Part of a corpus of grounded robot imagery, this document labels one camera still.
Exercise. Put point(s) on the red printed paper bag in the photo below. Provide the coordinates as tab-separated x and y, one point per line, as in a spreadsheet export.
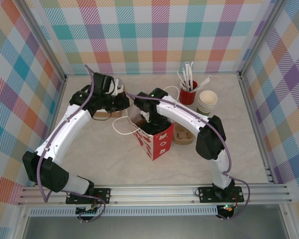
162	147

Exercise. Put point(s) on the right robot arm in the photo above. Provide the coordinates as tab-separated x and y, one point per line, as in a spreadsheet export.
184	112

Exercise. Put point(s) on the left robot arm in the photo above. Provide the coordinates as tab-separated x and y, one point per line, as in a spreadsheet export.
62	134

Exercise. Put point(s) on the brown cardboard napkin box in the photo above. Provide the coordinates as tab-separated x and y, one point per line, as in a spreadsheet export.
114	114

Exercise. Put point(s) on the red straw holder cup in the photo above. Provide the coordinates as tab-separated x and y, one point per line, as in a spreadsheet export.
188	98

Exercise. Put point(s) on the white wrapped straw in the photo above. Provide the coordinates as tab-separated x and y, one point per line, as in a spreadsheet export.
187	74
191	74
203	82
181	79
184	77

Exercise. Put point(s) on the brown pulp cup carrier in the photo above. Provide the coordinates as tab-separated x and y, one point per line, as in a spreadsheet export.
183	137

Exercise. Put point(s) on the paper cup stack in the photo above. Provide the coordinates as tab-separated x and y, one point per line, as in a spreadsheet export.
208	98

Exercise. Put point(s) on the small circuit board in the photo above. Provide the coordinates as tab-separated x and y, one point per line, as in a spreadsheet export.
226	207
88	211

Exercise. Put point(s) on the aluminium corner post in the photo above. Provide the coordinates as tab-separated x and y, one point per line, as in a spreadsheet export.
257	37
42	37

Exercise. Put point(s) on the long aluminium base rail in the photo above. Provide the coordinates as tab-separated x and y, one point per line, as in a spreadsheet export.
152	193

